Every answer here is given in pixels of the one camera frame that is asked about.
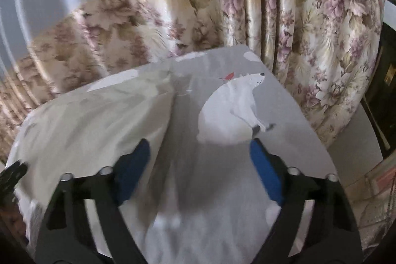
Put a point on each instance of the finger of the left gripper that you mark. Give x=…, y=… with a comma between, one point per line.
x=10, y=177

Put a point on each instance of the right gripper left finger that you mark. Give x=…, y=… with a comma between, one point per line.
x=65, y=235

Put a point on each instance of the light green jacket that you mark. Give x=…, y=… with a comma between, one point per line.
x=83, y=132

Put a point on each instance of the grey animal print bedsheet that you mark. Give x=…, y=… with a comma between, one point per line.
x=233, y=97

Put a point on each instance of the dark cabinet at right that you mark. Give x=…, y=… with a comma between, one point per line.
x=379, y=100

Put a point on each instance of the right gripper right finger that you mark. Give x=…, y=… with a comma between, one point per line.
x=315, y=223

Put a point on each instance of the blue floral curtain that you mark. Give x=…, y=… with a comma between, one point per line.
x=322, y=51

